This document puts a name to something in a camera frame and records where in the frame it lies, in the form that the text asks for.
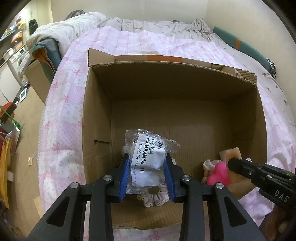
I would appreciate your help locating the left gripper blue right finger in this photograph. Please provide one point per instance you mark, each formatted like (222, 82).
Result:
(177, 181)

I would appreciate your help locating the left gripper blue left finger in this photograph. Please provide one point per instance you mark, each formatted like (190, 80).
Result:
(118, 180)

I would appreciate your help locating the light blue plush toy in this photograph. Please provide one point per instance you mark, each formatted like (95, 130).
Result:
(126, 150)

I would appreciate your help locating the clear plastic labelled bag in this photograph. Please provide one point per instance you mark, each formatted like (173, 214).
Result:
(149, 152)

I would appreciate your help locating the beige lace scrunchie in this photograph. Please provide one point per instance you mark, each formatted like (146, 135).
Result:
(155, 196)

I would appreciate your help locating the pink rubber toy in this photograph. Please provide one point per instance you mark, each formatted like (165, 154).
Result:
(220, 174)

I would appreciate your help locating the person right hand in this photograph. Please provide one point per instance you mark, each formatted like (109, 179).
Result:
(279, 225)

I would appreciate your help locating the pink patterned bedspread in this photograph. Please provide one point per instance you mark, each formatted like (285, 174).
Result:
(60, 144)

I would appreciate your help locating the red yellow rack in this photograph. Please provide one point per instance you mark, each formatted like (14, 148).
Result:
(4, 164)

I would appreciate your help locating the brown cardboard box on floor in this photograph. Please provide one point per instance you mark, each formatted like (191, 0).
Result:
(38, 80)

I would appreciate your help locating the teal rolled mat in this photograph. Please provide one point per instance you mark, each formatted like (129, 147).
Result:
(245, 48)

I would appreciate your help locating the white washing machine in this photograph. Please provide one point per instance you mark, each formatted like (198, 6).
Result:
(15, 60)

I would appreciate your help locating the white floral blanket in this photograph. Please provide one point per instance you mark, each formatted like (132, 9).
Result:
(67, 31)

